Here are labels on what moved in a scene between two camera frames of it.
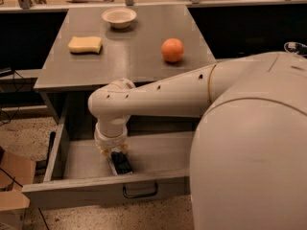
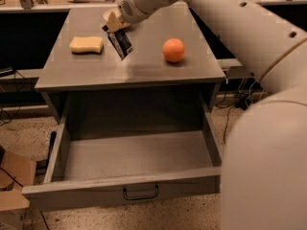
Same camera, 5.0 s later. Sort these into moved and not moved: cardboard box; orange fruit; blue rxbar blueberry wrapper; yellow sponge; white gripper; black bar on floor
Moved: blue rxbar blueberry wrapper; white gripper
Not moved: black bar on floor; orange fruit; yellow sponge; cardboard box
